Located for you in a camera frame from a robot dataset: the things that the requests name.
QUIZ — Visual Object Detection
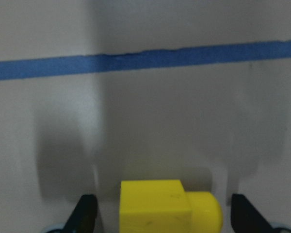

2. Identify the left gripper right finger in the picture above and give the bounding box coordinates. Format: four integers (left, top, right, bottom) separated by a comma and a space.
230, 194, 275, 233

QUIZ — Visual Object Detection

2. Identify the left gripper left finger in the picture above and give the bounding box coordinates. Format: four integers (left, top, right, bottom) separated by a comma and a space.
62, 194, 98, 233

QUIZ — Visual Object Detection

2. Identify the yellow block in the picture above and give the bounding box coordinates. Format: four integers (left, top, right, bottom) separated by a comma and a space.
119, 180, 223, 233

